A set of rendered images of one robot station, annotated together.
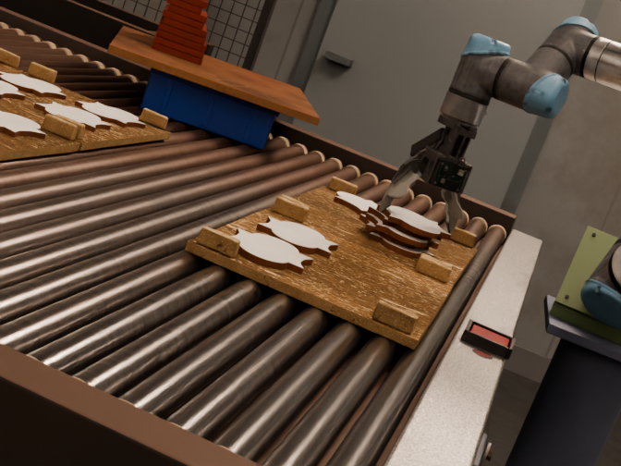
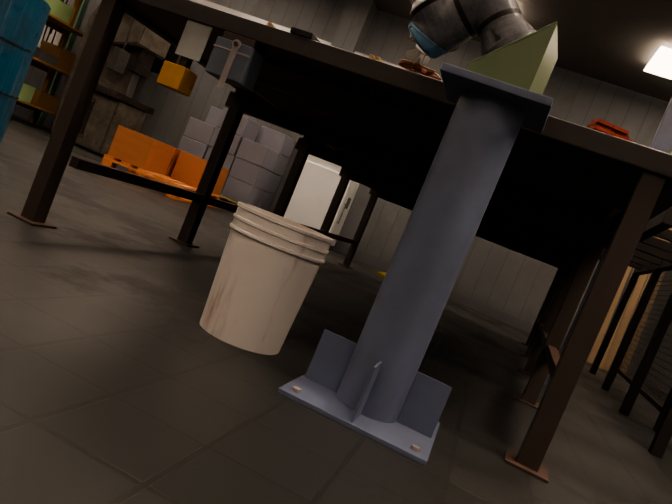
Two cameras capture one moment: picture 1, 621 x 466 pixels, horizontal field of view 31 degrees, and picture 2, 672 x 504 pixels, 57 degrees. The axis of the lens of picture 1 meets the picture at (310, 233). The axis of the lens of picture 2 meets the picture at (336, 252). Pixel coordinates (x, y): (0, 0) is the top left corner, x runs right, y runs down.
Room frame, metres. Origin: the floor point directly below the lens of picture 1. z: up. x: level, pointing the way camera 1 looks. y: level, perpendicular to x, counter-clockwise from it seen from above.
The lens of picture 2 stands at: (2.20, -2.26, 0.45)
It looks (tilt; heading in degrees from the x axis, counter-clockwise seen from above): 3 degrees down; 97
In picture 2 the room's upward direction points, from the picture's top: 22 degrees clockwise
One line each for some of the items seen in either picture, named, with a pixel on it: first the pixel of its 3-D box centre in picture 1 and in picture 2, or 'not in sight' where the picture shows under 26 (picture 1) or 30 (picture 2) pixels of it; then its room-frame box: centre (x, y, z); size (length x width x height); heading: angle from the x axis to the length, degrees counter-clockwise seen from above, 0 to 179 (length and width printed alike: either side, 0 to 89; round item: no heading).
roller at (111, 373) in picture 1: (314, 251); not in sight; (1.85, -0.02, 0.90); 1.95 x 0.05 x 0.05; 169
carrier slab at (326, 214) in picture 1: (379, 233); not in sight; (2.07, -0.12, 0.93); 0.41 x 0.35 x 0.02; 169
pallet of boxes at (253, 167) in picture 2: not in sight; (231, 161); (-0.26, 5.08, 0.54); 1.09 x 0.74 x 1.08; 173
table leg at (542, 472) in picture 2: not in sight; (588, 323); (2.70, -0.50, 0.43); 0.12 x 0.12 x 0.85; 79
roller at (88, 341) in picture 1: (287, 240); not in sight; (1.86, 0.03, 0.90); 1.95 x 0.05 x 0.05; 169
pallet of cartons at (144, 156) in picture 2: not in sight; (170, 169); (-0.38, 3.76, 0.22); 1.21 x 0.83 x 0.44; 92
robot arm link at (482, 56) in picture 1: (481, 68); not in sight; (1.96, -0.18, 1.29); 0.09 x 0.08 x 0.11; 63
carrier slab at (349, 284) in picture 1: (332, 269); not in sight; (1.67, -0.05, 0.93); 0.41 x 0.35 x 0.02; 170
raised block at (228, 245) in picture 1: (218, 241); not in sight; (1.50, 0.12, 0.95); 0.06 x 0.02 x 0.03; 80
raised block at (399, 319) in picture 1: (395, 317); not in sight; (1.45, -0.15, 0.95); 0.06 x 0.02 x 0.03; 80
